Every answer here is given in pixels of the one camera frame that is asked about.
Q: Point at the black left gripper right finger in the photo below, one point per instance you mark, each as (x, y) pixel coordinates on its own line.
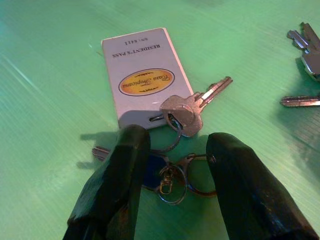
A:
(245, 195)

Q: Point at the green corrugated plastic board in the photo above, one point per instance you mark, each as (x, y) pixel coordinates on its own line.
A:
(50, 75)

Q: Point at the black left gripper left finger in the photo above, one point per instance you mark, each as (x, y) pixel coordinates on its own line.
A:
(115, 187)

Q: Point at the key bunch with white card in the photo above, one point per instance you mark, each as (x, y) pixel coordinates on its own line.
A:
(140, 70)

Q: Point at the plain silver key bunch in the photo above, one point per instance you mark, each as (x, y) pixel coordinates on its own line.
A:
(311, 60)

